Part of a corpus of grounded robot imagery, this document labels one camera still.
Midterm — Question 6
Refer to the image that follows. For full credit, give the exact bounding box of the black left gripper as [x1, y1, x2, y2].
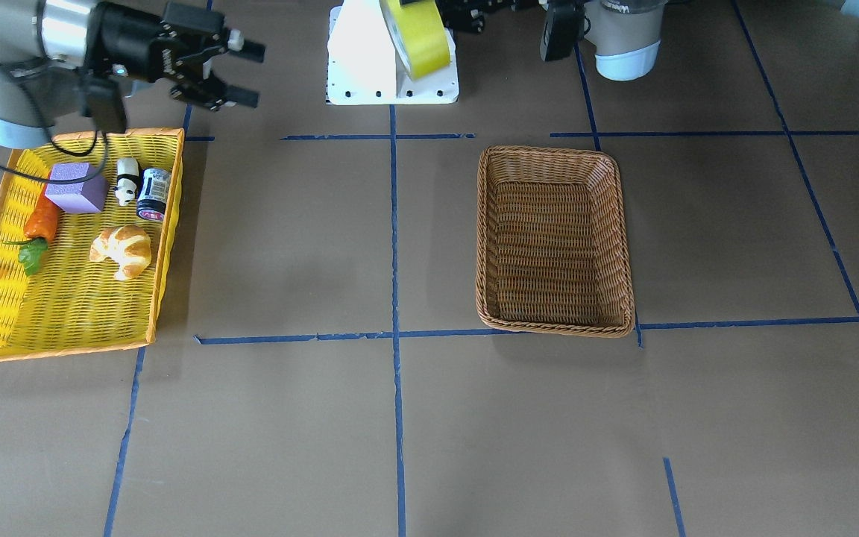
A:
[435, 0, 548, 34]

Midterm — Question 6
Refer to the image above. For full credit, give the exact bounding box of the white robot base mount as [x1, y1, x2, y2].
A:
[325, 1, 460, 106]

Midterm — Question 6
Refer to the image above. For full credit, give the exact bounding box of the toy carrot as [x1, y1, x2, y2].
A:
[1, 190, 62, 277]

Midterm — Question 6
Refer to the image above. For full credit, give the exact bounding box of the panda figurine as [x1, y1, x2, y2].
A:
[115, 157, 141, 207]

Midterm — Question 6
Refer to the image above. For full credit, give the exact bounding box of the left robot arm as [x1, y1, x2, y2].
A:
[436, 1, 669, 81]

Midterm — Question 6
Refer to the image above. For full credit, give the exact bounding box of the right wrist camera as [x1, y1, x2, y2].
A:
[78, 74, 128, 135]

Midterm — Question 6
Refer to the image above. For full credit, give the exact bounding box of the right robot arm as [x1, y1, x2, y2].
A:
[0, 1, 266, 149]

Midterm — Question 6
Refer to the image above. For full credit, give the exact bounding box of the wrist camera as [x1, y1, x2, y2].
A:
[78, 74, 128, 135]
[540, 1, 586, 63]

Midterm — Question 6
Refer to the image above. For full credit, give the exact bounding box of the purple foam block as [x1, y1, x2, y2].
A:
[43, 162, 109, 214]

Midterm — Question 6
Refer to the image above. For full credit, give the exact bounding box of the yellow woven basket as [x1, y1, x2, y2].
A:
[0, 127, 185, 362]

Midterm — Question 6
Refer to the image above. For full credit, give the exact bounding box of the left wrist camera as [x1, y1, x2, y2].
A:
[540, 1, 586, 63]

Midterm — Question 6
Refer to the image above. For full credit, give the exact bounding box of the toy croissant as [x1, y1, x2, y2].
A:
[89, 224, 152, 281]

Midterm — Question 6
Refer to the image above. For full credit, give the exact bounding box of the yellow tape roll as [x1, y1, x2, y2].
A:
[380, 1, 451, 81]

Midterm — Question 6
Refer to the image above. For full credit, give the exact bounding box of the brown wicker basket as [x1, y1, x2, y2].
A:
[475, 145, 635, 339]

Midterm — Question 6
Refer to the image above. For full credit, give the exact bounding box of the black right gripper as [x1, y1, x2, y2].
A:
[86, 1, 266, 110]

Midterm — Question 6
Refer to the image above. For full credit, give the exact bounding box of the black braided cable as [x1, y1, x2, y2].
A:
[0, 52, 111, 186]

